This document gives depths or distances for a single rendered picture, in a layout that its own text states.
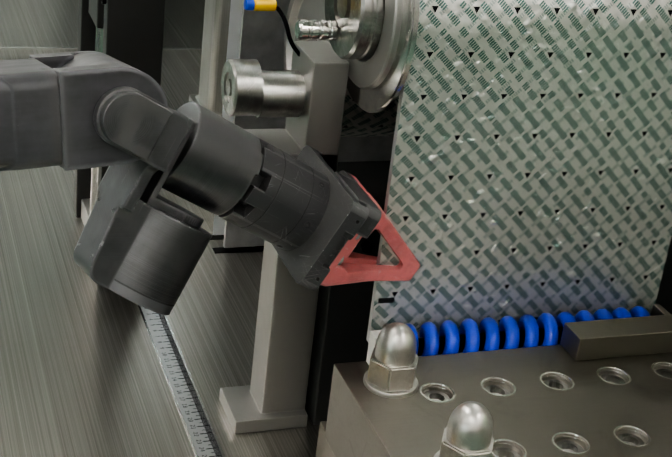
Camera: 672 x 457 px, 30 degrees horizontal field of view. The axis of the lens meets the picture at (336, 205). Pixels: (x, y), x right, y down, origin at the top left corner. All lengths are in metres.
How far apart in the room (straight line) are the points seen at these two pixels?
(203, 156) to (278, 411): 0.30
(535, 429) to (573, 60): 0.25
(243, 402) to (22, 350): 0.20
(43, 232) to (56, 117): 0.57
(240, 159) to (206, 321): 0.39
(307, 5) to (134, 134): 0.31
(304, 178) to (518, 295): 0.21
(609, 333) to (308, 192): 0.25
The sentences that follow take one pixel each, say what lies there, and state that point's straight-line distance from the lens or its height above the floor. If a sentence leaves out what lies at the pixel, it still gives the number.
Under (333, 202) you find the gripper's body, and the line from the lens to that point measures 0.80.
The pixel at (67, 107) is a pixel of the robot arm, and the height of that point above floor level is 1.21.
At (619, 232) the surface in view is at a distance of 0.95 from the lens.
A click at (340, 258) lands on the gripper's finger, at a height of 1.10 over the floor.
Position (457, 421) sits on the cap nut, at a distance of 0.74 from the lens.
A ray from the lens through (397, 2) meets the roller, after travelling 0.81.
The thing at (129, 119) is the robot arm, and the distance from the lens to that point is 0.72.
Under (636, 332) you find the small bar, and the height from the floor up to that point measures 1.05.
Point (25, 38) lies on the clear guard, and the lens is 1.84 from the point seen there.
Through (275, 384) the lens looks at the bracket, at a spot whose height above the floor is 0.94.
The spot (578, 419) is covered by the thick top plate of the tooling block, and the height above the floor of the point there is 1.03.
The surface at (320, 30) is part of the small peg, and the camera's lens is 0.85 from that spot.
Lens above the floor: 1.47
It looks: 24 degrees down
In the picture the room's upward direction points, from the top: 7 degrees clockwise
